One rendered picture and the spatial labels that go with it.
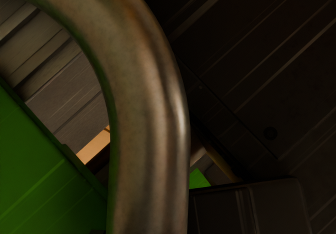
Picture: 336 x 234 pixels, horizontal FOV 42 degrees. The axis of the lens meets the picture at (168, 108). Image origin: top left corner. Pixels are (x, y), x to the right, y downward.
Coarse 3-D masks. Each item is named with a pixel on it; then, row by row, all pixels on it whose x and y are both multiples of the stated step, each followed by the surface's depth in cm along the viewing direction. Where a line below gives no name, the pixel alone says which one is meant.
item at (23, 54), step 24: (0, 0) 21; (24, 0) 21; (0, 24) 20; (24, 24) 21; (48, 24) 21; (0, 48) 20; (24, 48) 21; (48, 48) 20; (72, 48) 21; (0, 72) 20; (24, 72) 20; (48, 72) 20; (24, 96) 20
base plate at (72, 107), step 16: (80, 64) 63; (64, 80) 63; (80, 80) 66; (96, 80) 70; (48, 96) 63; (64, 96) 67; (80, 96) 70; (96, 96) 75; (48, 112) 67; (64, 112) 71; (80, 112) 75; (96, 112) 80; (48, 128) 71; (64, 128) 75; (80, 128) 80; (96, 128) 86; (80, 144) 86
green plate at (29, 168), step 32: (0, 96) 18; (0, 128) 18; (32, 128) 18; (0, 160) 18; (32, 160) 18; (64, 160) 18; (0, 192) 18; (32, 192) 18; (64, 192) 18; (96, 192) 18; (0, 224) 18; (32, 224) 18; (64, 224) 18; (96, 224) 18
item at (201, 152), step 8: (192, 128) 32; (192, 136) 34; (192, 144) 37; (200, 144) 40; (104, 152) 31; (192, 152) 40; (200, 152) 43; (96, 160) 31; (104, 160) 31; (192, 160) 43; (88, 168) 31; (96, 168) 31; (104, 168) 30; (96, 176) 30; (104, 176) 30; (104, 184) 30
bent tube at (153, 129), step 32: (32, 0) 16; (64, 0) 15; (96, 0) 15; (128, 0) 15; (96, 32) 15; (128, 32) 15; (160, 32) 16; (96, 64) 16; (128, 64) 15; (160, 64) 15; (128, 96) 15; (160, 96) 15; (128, 128) 15; (160, 128) 15; (128, 160) 15; (160, 160) 15; (128, 192) 15; (160, 192) 15; (128, 224) 15; (160, 224) 15
